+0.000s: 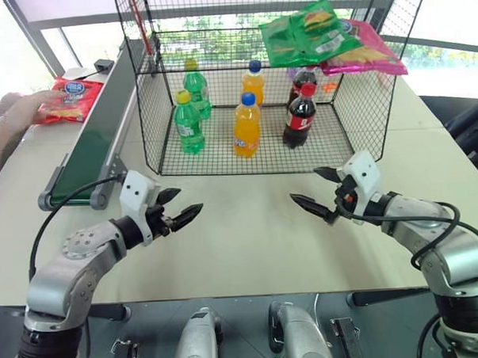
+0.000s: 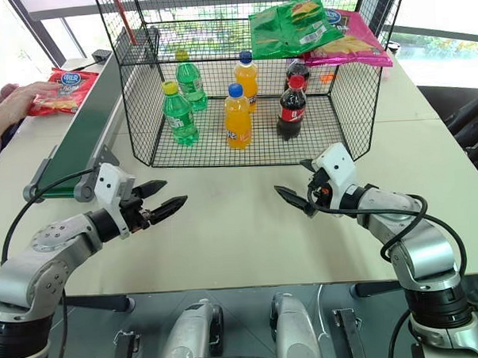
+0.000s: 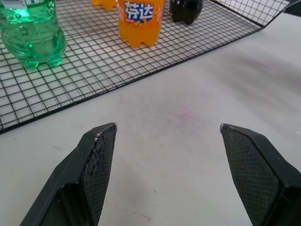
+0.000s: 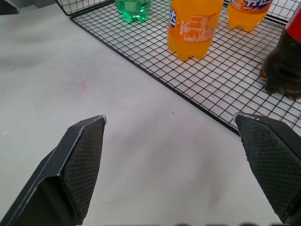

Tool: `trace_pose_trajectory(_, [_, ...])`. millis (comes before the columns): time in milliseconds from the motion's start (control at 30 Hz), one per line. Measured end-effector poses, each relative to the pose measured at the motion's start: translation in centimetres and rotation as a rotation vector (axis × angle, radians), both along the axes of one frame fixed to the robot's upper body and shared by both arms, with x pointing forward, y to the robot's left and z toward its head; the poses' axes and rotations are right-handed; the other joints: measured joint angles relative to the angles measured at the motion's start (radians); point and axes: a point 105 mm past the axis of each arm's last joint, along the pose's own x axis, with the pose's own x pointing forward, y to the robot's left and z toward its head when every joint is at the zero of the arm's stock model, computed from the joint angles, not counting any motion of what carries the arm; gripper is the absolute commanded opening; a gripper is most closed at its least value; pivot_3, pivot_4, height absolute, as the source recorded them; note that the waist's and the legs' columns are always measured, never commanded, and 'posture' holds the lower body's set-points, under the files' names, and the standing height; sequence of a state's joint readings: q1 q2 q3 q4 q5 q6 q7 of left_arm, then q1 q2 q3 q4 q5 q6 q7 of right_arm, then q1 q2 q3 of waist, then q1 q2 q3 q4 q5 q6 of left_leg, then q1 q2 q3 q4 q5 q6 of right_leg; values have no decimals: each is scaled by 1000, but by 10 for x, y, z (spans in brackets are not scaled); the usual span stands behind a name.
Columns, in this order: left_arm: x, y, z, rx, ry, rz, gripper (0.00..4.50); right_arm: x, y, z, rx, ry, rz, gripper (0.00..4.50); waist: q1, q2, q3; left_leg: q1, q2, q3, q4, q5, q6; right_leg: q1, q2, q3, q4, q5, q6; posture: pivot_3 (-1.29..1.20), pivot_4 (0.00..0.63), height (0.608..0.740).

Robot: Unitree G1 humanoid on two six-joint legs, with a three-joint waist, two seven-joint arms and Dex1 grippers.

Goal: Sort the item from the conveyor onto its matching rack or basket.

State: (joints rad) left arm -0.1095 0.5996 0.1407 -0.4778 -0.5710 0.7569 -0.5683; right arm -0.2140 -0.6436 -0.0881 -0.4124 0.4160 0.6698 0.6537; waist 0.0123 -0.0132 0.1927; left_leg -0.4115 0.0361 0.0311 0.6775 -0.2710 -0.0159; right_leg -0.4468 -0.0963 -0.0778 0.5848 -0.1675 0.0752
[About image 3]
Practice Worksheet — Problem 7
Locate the black wire mesh rack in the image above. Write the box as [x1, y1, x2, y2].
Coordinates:
[0, 0, 294, 135]

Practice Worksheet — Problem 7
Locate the green soda bottle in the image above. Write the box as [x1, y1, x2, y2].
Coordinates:
[0, 0, 67, 70]

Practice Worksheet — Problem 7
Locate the orange Fanta soda bottle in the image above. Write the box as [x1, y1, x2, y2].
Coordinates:
[117, 0, 165, 49]

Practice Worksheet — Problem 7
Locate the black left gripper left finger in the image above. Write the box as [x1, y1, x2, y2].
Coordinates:
[19, 122, 118, 226]

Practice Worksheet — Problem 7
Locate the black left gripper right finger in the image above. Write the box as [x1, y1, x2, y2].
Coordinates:
[219, 123, 301, 226]

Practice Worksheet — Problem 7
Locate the dark cola soda bottle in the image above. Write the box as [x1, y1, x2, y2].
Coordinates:
[169, 0, 204, 25]

